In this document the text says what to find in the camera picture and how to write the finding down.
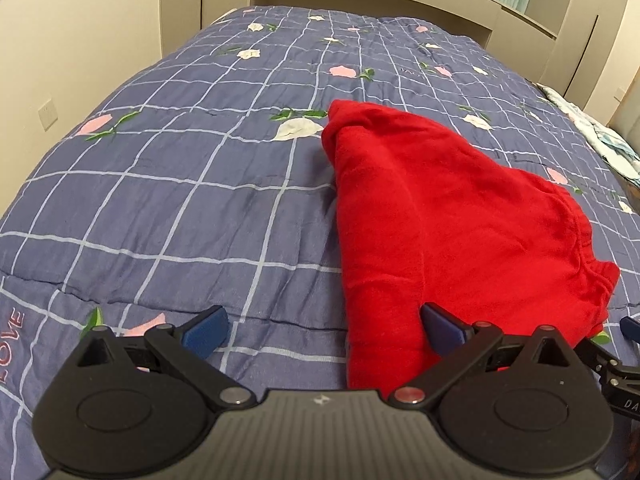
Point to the white wall socket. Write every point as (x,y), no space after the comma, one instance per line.
(48,115)
(620,94)

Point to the red pants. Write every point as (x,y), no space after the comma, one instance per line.
(450,210)

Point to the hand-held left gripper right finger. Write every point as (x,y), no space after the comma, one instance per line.
(442,329)

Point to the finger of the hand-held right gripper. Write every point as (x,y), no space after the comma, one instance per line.
(631,329)
(617,380)

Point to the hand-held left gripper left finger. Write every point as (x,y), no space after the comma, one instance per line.
(205,334)

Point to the blue checked floral quilt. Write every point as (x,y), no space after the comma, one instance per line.
(175,200)

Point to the white floral pillow cloth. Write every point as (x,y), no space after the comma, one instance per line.
(600,135)

